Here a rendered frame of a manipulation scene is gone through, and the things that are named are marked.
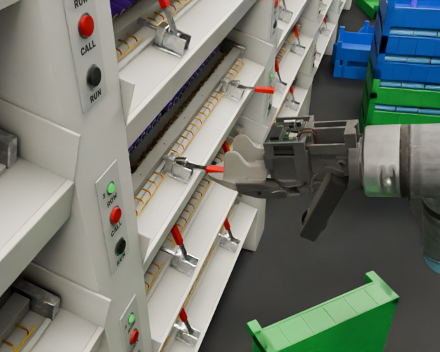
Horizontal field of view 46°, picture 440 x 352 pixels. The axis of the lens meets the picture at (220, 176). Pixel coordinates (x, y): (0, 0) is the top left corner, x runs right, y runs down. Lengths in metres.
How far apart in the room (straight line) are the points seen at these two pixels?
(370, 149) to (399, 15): 0.96
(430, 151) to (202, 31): 0.34
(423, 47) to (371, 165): 1.00
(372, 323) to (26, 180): 0.82
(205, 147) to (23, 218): 0.46
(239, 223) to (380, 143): 0.68
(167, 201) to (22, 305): 0.25
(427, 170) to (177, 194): 0.33
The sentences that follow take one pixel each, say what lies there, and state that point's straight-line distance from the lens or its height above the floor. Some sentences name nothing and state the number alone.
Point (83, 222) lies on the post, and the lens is 0.49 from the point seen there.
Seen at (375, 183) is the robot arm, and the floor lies 0.62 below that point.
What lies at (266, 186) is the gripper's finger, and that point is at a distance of 0.68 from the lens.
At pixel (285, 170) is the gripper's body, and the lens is 0.67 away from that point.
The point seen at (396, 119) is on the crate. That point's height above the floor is 0.19.
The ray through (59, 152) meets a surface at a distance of 0.44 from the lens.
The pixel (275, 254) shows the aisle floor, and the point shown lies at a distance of 1.42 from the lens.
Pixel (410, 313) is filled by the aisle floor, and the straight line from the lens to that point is 1.36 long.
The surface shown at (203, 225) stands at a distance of 0.97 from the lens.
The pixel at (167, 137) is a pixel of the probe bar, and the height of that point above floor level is 0.58.
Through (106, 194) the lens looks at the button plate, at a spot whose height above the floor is 0.69.
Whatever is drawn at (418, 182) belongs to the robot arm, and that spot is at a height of 0.64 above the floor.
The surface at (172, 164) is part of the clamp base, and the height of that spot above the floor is 0.57.
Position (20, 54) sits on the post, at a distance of 0.42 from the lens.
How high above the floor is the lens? 0.99
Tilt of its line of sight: 36 degrees down
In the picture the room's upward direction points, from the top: straight up
